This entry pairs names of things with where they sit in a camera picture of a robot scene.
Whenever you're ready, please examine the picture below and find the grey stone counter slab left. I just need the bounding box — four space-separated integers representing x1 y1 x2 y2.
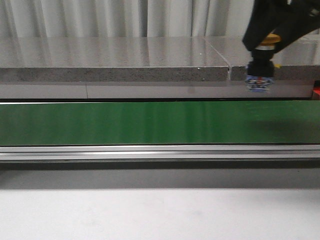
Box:
0 37 229 83

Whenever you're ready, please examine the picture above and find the white pleated curtain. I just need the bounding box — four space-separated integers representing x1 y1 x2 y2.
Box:
0 0 253 38

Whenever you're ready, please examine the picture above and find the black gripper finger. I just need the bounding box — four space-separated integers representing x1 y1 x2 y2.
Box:
274 7 320 53
242 0 283 52

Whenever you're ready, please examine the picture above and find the white cabinet panel under counter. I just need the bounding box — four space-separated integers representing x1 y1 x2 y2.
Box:
0 80 314 100

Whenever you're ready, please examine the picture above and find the green conveyor belt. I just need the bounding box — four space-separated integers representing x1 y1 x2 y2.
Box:
0 100 320 146

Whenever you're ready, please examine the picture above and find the red plastic tray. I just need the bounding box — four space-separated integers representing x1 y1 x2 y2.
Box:
312 86 320 100

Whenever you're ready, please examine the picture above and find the aluminium conveyor side rail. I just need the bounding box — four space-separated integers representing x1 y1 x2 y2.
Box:
0 144 320 164

